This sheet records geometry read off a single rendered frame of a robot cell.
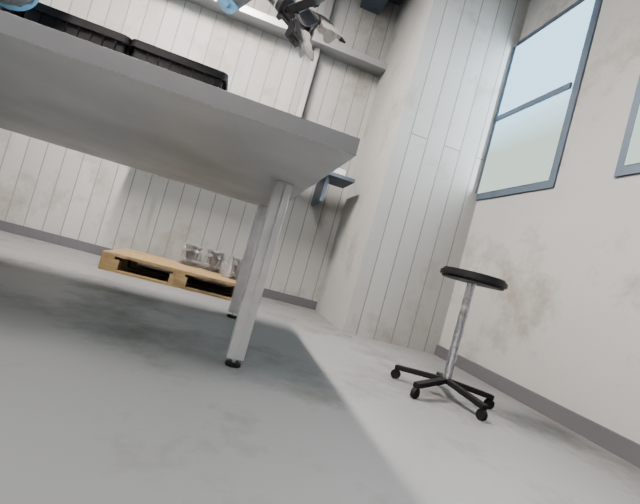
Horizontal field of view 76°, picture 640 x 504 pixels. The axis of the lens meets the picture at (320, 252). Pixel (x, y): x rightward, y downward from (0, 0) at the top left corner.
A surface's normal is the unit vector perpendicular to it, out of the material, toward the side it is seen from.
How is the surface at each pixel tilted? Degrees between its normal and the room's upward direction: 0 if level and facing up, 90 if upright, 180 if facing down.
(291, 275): 90
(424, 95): 90
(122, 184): 90
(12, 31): 90
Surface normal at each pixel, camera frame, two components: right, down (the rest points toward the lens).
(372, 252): 0.22, 0.03
